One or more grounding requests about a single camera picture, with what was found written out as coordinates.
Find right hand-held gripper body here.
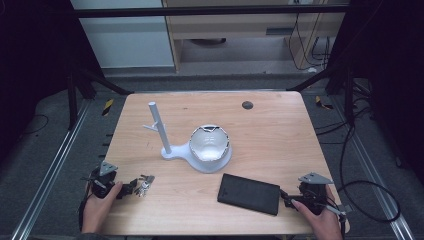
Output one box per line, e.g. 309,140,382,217
293,172,335,216

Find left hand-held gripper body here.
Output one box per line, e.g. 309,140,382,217
89,160,119,200

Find bunch of silver keys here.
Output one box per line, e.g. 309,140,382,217
134,174,156,198

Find black wallet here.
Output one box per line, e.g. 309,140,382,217
217,173,282,217

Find white stand with bowl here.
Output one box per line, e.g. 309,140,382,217
143,101,233,174

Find person's left hand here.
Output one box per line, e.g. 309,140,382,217
81,181,124,234

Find person's right hand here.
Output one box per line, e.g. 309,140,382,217
290,184,345,240

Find yellow black tape marker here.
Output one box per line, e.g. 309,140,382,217
314,95,334,111
101,98,115,117

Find black stand legs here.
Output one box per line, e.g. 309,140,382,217
286,63,357,127
65,64,135,132

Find white cabinet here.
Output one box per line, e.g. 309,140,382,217
70,0,175,69

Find light wooden desk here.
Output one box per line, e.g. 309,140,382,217
162,0,348,73

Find black horizontal bar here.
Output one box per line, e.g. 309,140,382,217
73,4,350,19

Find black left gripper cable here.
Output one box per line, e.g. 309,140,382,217
77,174,98,232

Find right gripper cable with plug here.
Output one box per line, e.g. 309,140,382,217
324,203,348,240

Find metal floor rail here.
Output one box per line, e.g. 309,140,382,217
328,95,416,240
11,99,92,240

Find black looped floor cable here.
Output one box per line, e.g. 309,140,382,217
337,123,401,224

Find thin black floor cable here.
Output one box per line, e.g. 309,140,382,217
20,114,50,137

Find black cables under desk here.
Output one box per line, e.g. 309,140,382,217
287,12,332,73

